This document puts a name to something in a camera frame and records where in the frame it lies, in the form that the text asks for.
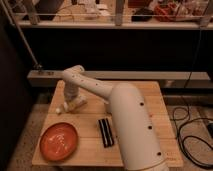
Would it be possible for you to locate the white plastic bottle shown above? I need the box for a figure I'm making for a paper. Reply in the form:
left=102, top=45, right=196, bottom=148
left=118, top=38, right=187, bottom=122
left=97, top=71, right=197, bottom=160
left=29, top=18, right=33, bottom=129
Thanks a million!
left=56, top=94, right=87, bottom=114

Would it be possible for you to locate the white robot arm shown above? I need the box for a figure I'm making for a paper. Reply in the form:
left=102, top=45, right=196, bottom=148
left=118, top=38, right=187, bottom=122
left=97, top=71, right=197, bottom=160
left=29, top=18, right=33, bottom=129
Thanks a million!
left=62, top=65, right=169, bottom=171

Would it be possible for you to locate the black striped eraser block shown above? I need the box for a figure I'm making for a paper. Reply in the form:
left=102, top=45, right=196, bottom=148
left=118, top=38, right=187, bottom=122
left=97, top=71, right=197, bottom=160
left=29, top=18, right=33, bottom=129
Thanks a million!
left=98, top=118, right=114, bottom=148

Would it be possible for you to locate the grey metal pole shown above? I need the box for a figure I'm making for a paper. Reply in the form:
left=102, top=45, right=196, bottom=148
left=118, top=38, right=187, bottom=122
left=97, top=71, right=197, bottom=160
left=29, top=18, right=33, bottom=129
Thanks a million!
left=1, top=0, right=43, bottom=74

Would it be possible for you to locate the orange plate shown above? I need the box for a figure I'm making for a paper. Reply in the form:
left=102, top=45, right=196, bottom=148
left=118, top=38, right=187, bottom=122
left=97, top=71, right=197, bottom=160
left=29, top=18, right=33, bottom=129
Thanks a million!
left=39, top=122, right=78, bottom=162

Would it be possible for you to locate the metal window rail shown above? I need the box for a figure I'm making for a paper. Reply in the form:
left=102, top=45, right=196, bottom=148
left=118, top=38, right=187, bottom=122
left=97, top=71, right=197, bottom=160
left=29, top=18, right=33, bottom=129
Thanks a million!
left=27, top=70, right=213, bottom=89

